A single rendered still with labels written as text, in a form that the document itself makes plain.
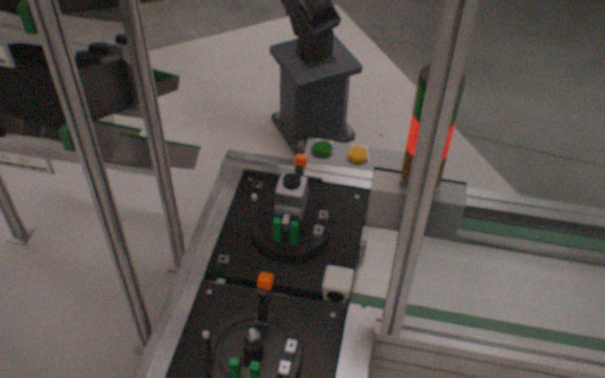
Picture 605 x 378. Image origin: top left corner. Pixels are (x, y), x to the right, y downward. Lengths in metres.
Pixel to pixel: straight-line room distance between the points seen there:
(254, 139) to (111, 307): 0.50
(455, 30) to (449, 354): 0.57
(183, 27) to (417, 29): 1.19
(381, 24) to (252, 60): 1.84
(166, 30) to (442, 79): 2.82
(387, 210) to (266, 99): 0.76
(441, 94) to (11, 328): 0.85
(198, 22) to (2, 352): 2.50
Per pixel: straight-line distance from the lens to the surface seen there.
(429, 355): 1.06
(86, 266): 1.27
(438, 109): 0.70
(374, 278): 1.14
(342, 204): 1.17
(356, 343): 1.02
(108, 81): 0.89
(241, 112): 1.52
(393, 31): 3.41
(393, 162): 1.27
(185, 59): 1.70
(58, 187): 1.42
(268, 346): 0.97
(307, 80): 1.28
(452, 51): 0.66
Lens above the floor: 1.84
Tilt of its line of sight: 47 degrees down
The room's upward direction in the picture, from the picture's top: 1 degrees clockwise
